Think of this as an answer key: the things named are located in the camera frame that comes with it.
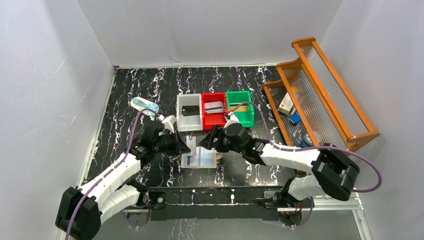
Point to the blue tape roll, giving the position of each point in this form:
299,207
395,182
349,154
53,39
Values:
306,142

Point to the aluminium frame rail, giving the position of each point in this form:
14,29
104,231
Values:
320,203

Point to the red plastic bin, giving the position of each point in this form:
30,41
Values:
217,118

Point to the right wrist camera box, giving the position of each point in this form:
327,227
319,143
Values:
231,118

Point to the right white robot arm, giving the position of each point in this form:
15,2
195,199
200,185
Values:
328,171

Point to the gold card in green bin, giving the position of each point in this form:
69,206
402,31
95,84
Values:
242,108

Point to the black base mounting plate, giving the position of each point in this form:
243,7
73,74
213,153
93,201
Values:
234,202

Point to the orange wooden shelf rack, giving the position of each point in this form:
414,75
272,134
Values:
329,112

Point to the black card in white bin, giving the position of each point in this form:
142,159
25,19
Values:
190,110

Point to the grey cards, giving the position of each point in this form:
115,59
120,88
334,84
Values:
214,107

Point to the blue small object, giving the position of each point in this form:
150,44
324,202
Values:
295,119

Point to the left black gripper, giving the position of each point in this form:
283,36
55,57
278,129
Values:
177,144

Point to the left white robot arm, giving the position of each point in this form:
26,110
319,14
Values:
82,210

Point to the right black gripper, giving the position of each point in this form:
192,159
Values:
208,141

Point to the oval white blue package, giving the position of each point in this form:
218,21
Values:
140,103

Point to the green plastic bin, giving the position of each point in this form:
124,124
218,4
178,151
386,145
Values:
245,113

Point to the white plastic bin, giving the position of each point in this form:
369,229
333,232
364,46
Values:
188,123

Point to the white grey card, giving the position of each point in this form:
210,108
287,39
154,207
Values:
192,144

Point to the white red small box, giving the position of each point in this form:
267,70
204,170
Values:
285,105

